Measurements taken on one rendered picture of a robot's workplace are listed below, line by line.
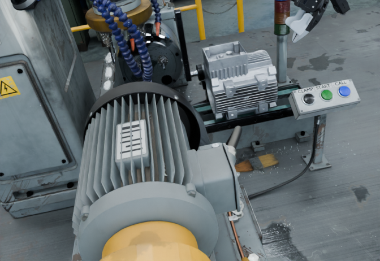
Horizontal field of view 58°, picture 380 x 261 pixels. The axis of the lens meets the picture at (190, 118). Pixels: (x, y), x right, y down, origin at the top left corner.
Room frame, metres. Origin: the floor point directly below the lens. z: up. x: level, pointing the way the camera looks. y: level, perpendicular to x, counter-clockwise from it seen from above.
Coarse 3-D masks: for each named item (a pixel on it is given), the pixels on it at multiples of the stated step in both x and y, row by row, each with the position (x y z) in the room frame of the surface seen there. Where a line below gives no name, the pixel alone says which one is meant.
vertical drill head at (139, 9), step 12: (120, 0) 0.92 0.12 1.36; (132, 0) 0.92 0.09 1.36; (144, 0) 0.98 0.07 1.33; (96, 12) 0.92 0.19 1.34; (132, 12) 0.89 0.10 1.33; (144, 12) 0.90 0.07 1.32; (96, 24) 0.89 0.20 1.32; (108, 24) 0.87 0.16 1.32; (120, 24) 0.87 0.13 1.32; (144, 24) 0.92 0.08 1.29; (108, 36) 0.91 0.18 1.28; (144, 36) 0.91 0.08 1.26
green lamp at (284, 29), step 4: (276, 24) 1.27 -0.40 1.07; (280, 24) 1.26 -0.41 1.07; (284, 24) 1.26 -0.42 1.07; (276, 28) 1.27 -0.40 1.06; (280, 28) 1.26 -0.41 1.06; (284, 28) 1.26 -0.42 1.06; (288, 28) 1.27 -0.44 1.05; (276, 32) 1.27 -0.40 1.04; (280, 32) 1.26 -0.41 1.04; (284, 32) 1.26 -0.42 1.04; (288, 32) 1.27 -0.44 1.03
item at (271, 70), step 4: (204, 64) 1.02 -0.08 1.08; (268, 68) 0.91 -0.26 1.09; (272, 68) 0.91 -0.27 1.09; (268, 72) 0.91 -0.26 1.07; (272, 72) 0.90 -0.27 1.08; (276, 72) 0.90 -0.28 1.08; (212, 80) 0.90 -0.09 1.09; (216, 80) 0.90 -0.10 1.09; (212, 84) 0.90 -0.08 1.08; (216, 84) 0.89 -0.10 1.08; (268, 104) 0.92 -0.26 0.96; (272, 104) 0.91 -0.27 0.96; (216, 112) 0.90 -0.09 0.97; (216, 116) 0.90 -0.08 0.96; (220, 116) 0.89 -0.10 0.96
